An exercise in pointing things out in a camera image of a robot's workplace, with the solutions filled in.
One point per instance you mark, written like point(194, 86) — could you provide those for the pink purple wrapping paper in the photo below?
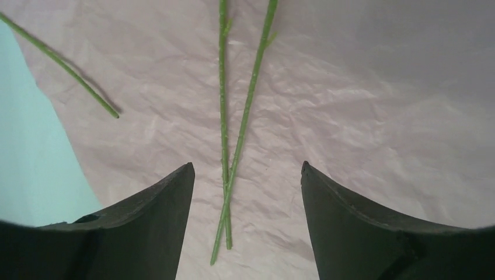
point(392, 99)

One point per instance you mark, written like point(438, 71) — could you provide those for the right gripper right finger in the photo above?
point(353, 237)

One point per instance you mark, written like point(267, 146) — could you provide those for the pink fake flower stem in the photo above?
point(224, 224)
point(223, 32)

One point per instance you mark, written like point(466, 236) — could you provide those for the yellow fake flower stem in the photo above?
point(45, 49)

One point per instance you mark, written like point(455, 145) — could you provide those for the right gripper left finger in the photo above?
point(140, 237)

